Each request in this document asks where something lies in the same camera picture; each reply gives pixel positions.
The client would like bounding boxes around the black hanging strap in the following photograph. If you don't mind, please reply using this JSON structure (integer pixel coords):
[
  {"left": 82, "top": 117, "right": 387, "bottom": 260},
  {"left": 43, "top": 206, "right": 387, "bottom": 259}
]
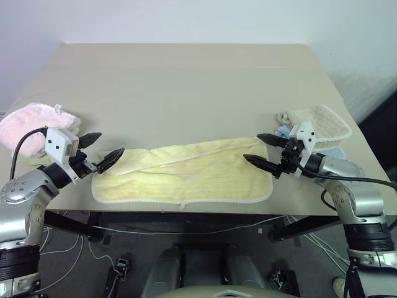
[{"left": 342, "top": 263, "right": 361, "bottom": 298}]

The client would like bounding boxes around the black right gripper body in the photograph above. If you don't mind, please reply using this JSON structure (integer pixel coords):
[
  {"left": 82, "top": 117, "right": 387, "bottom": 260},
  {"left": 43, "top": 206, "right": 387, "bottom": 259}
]
[{"left": 279, "top": 139, "right": 306, "bottom": 176}]

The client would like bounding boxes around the pale yellow folded cloth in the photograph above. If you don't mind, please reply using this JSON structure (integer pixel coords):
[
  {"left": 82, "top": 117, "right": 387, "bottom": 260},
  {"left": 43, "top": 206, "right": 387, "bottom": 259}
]
[{"left": 22, "top": 153, "right": 53, "bottom": 168}]

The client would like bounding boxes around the white shoe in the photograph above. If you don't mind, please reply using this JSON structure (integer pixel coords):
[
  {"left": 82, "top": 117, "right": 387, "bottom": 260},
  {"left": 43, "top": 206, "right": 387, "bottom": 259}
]
[{"left": 332, "top": 277, "right": 350, "bottom": 298}]

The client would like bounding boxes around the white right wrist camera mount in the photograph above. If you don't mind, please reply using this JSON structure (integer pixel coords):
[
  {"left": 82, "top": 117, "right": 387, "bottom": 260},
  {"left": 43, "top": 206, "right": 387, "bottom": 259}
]
[{"left": 294, "top": 121, "right": 318, "bottom": 178}]

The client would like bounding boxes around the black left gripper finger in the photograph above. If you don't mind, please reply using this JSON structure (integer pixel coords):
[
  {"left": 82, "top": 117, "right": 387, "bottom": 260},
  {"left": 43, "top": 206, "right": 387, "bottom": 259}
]
[
  {"left": 96, "top": 148, "right": 126, "bottom": 174},
  {"left": 78, "top": 132, "right": 103, "bottom": 150}
]

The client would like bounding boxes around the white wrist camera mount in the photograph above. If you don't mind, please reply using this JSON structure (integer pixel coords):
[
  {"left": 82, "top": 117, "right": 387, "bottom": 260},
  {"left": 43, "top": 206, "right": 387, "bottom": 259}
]
[
  {"left": 43, "top": 126, "right": 81, "bottom": 181},
  {"left": 294, "top": 121, "right": 318, "bottom": 178}
]

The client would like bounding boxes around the pink fluffy towel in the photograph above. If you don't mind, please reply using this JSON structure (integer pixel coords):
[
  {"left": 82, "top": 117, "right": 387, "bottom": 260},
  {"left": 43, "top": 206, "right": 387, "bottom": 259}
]
[{"left": 0, "top": 103, "right": 83, "bottom": 159}]

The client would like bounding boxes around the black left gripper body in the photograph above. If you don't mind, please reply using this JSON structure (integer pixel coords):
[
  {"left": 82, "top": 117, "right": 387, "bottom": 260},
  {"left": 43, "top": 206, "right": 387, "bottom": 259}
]
[{"left": 69, "top": 149, "right": 100, "bottom": 179}]

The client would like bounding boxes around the thin white floor cable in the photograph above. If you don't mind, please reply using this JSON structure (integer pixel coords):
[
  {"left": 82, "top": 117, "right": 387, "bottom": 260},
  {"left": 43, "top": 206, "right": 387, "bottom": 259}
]
[
  {"left": 38, "top": 217, "right": 286, "bottom": 268},
  {"left": 283, "top": 215, "right": 354, "bottom": 276}
]

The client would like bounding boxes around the beige rounded robot torso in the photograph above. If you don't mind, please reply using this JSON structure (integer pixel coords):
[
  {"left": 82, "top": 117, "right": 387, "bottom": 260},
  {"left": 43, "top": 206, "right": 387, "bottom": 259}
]
[{"left": 141, "top": 285, "right": 299, "bottom": 298}]

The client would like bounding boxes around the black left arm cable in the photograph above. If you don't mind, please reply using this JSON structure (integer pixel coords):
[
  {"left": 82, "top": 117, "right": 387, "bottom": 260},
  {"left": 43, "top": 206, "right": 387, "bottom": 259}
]
[{"left": 9, "top": 125, "right": 49, "bottom": 181}]

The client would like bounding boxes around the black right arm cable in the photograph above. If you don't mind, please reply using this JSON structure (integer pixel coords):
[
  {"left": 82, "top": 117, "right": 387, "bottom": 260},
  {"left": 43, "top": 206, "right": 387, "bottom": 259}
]
[{"left": 296, "top": 158, "right": 397, "bottom": 212}]

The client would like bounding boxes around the black table frame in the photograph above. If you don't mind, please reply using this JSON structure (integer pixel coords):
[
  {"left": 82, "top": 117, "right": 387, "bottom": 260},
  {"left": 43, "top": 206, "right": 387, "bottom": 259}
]
[{"left": 43, "top": 210, "right": 342, "bottom": 243}]

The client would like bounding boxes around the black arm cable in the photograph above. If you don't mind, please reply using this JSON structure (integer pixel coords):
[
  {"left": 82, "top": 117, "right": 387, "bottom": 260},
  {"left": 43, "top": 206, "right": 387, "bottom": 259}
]
[
  {"left": 296, "top": 158, "right": 397, "bottom": 212},
  {"left": 9, "top": 125, "right": 49, "bottom": 181}
]

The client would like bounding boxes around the beige towel with white trim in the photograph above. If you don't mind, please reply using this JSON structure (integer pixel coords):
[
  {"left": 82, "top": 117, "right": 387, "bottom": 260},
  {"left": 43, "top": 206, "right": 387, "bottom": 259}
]
[{"left": 275, "top": 104, "right": 353, "bottom": 153}]

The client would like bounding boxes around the black floor clamp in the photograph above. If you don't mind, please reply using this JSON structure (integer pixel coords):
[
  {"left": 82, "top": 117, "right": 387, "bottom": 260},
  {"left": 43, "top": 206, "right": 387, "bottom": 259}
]
[
  {"left": 267, "top": 269, "right": 300, "bottom": 297},
  {"left": 103, "top": 257, "right": 130, "bottom": 298}
]

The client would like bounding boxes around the yellow towel with white trim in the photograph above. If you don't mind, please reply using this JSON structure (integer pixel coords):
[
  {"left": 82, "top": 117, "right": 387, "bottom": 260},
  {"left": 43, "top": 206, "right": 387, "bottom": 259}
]
[{"left": 91, "top": 137, "right": 274, "bottom": 212}]

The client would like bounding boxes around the dark rounded silver robot leg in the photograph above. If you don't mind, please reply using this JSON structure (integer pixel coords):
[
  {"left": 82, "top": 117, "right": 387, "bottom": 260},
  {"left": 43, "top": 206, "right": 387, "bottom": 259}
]
[
  {"left": 221, "top": 245, "right": 269, "bottom": 298},
  {"left": 141, "top": 245, "right": 184, "bottom": 298}
]

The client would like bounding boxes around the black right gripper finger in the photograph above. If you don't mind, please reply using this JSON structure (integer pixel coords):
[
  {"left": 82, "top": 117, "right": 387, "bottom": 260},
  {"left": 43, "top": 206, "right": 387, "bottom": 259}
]
[
  {"left": 243, "top": 153, "right": 285, "bottom": 180},
  {"left": 256, "top": 133, "right": 291, "bottom": 150}
]

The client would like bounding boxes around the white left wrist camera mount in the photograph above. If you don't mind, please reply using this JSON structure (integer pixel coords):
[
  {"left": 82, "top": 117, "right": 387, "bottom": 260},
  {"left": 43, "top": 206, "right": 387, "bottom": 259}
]
[{"left": 43, "top": 126, "right": 81, "bottom": 181}]

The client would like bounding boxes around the light blue cloth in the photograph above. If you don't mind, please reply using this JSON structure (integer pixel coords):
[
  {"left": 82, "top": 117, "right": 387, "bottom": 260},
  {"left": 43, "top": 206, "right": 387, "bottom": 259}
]
[{"left": 274, "top": 125, "right": 347, "bottom": 161}]

